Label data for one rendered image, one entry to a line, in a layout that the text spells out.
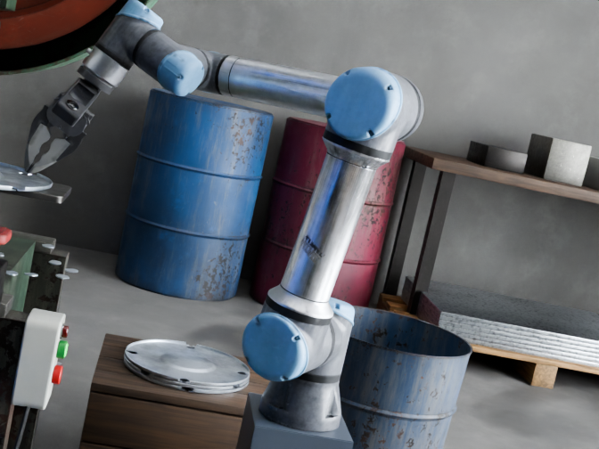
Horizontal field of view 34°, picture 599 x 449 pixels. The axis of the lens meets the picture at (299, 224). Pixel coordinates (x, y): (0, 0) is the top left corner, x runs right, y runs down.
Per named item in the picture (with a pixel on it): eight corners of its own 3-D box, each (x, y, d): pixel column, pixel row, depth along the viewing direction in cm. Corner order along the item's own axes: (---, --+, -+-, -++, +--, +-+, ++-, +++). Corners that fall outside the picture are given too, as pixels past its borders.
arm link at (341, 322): (352, 369, 183) (368, 299, 181) (324, 382, 171) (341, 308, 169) (294, 349, 188) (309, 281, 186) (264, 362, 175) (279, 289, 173)
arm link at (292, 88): (445, 85, 172) (206, 40, 191) (427, 79, 162) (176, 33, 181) (430, 151, 174) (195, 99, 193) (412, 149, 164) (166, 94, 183)
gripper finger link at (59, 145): (45, 179, 182) (74, 139, 182) (41, 183, 177) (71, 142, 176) (30, 169, 182) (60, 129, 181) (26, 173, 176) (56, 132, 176)
